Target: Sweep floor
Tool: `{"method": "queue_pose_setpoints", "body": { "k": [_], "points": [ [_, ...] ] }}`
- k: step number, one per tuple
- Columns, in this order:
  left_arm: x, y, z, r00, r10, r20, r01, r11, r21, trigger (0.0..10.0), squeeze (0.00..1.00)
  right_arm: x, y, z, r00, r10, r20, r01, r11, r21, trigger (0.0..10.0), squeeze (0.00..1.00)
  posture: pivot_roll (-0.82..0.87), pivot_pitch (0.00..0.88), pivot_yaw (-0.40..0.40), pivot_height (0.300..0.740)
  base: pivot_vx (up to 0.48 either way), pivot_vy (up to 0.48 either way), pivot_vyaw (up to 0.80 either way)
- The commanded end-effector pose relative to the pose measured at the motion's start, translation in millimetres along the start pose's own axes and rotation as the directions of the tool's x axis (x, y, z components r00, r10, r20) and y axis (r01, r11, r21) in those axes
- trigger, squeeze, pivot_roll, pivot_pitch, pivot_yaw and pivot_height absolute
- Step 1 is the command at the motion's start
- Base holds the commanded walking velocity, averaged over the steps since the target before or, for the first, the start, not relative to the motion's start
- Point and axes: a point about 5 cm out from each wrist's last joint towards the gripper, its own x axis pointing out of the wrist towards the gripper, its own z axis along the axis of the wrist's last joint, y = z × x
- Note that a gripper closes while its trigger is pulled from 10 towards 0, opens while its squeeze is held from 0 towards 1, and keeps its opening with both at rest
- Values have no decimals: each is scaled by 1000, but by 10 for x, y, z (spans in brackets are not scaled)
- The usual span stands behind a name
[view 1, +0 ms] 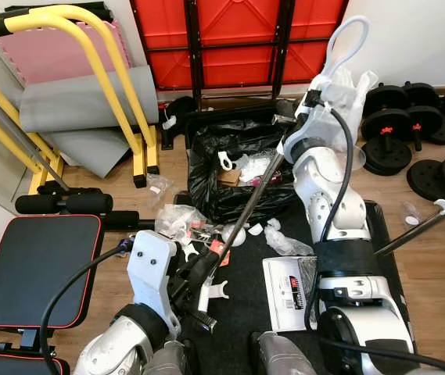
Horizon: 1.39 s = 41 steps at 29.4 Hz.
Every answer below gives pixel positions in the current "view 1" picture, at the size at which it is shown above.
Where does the black floor mat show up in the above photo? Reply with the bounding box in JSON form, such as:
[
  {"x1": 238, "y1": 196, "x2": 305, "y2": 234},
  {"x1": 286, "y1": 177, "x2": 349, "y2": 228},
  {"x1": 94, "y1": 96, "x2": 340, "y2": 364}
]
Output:
[{"x1": 183, "y1": 199, "x2": 411, "y2": 375}]

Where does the white plastic clip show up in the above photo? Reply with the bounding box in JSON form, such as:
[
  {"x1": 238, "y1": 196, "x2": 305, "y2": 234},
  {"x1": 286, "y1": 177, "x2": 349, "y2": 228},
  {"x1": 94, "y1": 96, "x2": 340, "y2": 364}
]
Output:
[{"x1": 199, "y1": 280, "x2": 231, "y2": 302}]

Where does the red card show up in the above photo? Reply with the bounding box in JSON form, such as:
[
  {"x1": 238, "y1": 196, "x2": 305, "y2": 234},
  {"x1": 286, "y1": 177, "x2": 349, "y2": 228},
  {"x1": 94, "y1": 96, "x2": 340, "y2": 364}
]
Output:
[{"x1": 206, "y1": 238, "x2": 231, "y2": 266}]

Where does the white round cup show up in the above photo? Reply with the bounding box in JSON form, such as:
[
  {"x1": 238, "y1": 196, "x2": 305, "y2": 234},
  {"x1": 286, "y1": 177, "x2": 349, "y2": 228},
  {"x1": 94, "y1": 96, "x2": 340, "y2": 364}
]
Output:
[{"x1": 226, "y1": 225, "x2": 248, "y2": 247}]

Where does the white plastic bag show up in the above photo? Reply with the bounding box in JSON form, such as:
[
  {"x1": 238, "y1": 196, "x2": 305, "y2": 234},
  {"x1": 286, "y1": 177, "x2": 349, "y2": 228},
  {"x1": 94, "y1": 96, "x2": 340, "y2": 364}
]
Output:
[{"x1": 328, "y1": 66, "x2": 379, "y2": 153}]

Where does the crumpled clear plastic bag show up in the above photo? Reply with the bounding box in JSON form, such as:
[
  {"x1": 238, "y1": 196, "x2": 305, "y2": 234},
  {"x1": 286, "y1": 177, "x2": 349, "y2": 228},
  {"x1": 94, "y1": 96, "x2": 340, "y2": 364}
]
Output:
[{"x1": 153, "y1": 205, "x2": 207, "y2": 243}]

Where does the black rubbish bag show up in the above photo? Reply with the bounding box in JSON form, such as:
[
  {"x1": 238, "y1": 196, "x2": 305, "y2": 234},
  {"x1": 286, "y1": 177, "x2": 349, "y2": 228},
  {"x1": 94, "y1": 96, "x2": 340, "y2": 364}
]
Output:
[{"x1": 187, "y1": 117, "x2": 301, "y2": 226}]

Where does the white plastic hook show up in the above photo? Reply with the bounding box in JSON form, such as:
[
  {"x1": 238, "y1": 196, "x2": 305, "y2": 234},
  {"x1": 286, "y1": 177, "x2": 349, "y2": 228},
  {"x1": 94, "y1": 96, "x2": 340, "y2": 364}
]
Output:
[{"x1": 217, "y1": 151, "x2": 235, "y2": 171}]

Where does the brown cardboard piece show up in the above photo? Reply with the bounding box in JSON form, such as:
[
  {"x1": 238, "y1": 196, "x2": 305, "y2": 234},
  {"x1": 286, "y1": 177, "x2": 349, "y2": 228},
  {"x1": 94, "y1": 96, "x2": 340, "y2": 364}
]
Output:
[{"x1": 221, "y1": 168, "x2": 246, "y2": 186}]

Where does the grey left robot leg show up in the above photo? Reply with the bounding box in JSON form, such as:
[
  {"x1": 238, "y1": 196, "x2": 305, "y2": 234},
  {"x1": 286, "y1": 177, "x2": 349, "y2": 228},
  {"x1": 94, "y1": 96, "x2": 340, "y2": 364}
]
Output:
[{"x1": 140, "y1": 341, "x2": 190, "y2": 375}]

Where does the grey robot leg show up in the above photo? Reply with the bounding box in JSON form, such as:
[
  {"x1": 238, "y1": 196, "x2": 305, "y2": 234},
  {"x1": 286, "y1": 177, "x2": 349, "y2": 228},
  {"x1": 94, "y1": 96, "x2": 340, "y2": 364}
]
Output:
[
  {"x1": 251, "y1": 331, "x2": 317, "y2": 375},
  {"x1": 140, "y1": 341, "x2": 190, "y2": 375}
]

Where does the clear plastic wrapper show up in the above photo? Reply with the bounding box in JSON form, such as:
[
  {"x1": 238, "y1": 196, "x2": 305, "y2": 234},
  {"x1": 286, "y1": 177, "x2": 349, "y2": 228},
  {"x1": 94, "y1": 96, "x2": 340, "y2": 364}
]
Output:
[{"x1": 263, "y1": 219, "x2": 313, "y2": 259}]

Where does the short black foam roller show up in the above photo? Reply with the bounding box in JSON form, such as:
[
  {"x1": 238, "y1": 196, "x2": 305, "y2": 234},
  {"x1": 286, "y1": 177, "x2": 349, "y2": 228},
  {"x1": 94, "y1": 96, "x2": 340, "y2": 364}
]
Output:
[{"x1": 101, "y1": 209, "x2": 143, "y2": 232}]

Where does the black dumbbell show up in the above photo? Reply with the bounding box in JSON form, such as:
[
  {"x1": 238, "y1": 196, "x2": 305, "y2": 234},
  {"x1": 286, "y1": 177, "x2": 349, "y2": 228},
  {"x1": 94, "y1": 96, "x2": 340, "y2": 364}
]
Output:
[
  {"x1": 361, "y1": 84, "x2": 414, "y2": 177},
  {"x1": 400, "y1": 81, "x2": 445, "y2": 150}
]

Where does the clear labelled plastic packet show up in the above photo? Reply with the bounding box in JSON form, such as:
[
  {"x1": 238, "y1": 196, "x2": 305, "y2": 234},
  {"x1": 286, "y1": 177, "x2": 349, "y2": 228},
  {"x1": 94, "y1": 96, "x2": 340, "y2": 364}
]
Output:
[{"x1": 147, "y1": 173, "x2": 176, "y2": 205}]

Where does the grey right robot leg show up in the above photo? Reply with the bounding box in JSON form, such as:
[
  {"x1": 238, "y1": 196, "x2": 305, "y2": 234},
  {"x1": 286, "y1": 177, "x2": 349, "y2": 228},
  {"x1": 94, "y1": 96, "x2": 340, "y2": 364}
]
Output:
[{"x1": 251, "y1": 331, "x2": 317, "y2": 375}]

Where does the red folding table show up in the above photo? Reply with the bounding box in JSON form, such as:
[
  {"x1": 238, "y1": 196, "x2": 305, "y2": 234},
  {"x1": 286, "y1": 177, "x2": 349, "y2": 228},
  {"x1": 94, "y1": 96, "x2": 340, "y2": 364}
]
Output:
[{"x1": 128, "y1": 0, "x2": 350, "y2": 93}]

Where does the large black bench pad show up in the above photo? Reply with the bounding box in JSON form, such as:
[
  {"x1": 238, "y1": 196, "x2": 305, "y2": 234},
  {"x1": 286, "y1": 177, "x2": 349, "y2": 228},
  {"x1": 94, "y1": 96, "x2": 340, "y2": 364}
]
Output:
[{"x1": 0, "y1": 213, "x2": 104, "y2": 329}]

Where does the long black foam roller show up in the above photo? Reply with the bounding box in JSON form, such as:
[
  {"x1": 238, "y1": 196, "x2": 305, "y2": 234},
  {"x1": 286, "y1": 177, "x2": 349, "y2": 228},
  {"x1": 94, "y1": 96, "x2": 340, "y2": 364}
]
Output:
[{"x1": 13, "y1": 191, "x2": 115, "y2": 216}]

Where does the small black bench pad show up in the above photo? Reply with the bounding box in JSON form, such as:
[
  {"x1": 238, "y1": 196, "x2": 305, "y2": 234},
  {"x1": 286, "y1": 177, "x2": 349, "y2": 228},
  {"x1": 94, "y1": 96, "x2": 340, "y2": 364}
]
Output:
[{"x1": 0, "y1": 349, "x2": 70, "y2": 375}]

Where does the silver metal bar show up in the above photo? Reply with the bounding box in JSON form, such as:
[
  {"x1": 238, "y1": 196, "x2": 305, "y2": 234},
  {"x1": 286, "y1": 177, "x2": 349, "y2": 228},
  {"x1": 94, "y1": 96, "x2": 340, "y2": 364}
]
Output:
[{"x1": 0, "y1": 74, "x2": 70, "y2": 192}]

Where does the pink foam mat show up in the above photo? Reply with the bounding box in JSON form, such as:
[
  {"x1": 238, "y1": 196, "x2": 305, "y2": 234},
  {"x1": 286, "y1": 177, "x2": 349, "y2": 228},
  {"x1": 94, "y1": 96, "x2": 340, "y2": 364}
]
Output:
[{"x1": 0, "y1": 20, "x2": 133, "y2": 85}]

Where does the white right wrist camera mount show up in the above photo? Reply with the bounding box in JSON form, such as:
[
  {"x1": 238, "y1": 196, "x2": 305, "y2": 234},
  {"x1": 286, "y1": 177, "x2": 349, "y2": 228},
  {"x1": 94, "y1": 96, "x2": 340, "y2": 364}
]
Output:
[{"x1": 292, "y1": 102, "x2": 344, "y2": 151}]

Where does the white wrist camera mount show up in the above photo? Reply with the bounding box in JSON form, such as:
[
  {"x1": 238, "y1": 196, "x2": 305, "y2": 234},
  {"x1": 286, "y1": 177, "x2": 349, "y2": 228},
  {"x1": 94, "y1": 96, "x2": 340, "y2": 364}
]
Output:
[
  {"x1": 292, "y1": 102, "x2": 344, "y2": 151},
  {"x1": 126, "y1": 229, "x2": 182, "y2": 317}
]

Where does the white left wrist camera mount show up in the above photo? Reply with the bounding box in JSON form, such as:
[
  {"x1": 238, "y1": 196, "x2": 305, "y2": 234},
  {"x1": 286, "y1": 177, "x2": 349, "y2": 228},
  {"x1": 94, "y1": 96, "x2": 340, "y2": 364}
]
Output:
[{"x1": 126, "y1": 229, "x2": 182, "y2": 317}]

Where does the dark metal folding frame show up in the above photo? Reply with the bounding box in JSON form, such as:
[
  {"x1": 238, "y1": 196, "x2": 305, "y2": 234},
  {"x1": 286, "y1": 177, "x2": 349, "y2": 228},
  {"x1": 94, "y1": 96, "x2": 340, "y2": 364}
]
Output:
[{"x1": 183, "y1": 0, "x2": 295, "y2": 110}]

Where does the black bag with white cord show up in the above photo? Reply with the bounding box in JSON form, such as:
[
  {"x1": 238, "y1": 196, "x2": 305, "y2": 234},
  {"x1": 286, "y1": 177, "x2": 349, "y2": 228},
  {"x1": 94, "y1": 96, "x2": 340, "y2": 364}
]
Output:
[{"x1": 160, "y1": 95, "x2": 199, "y2": 149}]

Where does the yellow exercise frame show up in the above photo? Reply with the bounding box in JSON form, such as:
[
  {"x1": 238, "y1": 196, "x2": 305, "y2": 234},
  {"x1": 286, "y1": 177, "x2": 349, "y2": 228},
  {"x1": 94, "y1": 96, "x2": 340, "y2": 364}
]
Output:
[{"x1": 0, "y1": 4, "x2": 162, "y2": 196}]

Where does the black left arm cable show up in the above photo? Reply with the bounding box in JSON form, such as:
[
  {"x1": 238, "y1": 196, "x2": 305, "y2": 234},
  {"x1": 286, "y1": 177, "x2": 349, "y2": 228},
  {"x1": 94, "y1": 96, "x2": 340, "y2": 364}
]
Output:
[{"x1": 38, "y1": 238, "x2": 137, "y2": 375}]

